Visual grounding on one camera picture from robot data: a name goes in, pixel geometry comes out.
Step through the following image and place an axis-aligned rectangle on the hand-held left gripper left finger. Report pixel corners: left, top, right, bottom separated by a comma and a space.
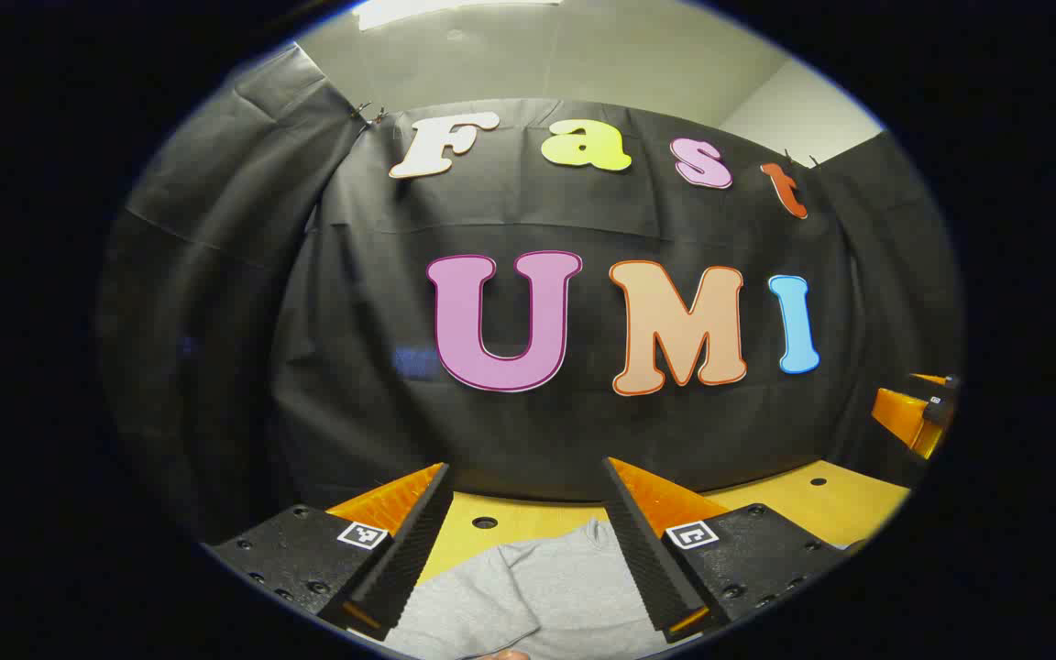
203, 463, 454, 641

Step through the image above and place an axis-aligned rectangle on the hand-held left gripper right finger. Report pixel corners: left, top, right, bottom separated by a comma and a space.
603, 456, 859, 643

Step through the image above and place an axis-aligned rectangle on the grey zip-neck sweater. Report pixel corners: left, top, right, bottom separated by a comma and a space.
386, 518, 676, 660

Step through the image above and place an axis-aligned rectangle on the black backdrop cloth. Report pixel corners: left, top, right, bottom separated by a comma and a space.
97, 44, 964, 542

